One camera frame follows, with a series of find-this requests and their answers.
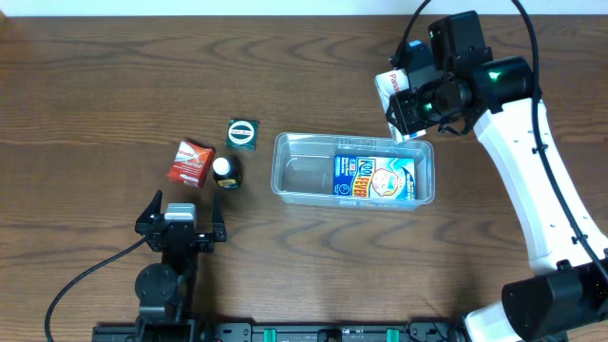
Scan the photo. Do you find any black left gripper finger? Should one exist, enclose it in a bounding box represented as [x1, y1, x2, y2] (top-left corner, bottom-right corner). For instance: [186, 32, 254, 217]
[136, 190, 162, 224]
[212, 193, 225, 233]

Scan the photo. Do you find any blue Kool Fever box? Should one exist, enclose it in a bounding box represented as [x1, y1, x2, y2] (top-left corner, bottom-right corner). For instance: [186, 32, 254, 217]
[333, 155, 416, 200]

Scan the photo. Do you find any clear plastic container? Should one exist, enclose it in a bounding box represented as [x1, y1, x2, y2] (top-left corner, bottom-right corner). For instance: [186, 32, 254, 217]
[271, 132, 435, 211]

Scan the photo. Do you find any green Zam-Buk box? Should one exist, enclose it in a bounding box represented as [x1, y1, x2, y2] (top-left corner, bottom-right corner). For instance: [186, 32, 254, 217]
[225, 119, 258, 151]

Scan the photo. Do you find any white Panadol box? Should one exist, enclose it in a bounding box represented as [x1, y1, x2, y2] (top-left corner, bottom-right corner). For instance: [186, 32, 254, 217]
[374, 69, 427, 143]

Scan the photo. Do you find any dark Woods syrup bottle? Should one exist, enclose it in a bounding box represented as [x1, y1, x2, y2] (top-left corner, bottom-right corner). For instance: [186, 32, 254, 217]
[212, 156, 242, 190]

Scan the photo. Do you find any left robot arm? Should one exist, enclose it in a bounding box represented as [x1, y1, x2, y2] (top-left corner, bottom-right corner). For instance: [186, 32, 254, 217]
[134, 191, 227, 342]

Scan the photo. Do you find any red Panadol ActiFast box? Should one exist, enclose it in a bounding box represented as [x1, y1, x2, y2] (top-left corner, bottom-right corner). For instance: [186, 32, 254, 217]
[167, 141, 215, 188]

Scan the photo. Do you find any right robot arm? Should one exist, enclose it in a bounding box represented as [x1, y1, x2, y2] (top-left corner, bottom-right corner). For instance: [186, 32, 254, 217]
[386, 11, 607, 341]

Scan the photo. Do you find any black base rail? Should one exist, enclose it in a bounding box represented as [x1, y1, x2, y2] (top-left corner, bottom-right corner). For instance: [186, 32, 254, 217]
[91, 320, 467, 342]

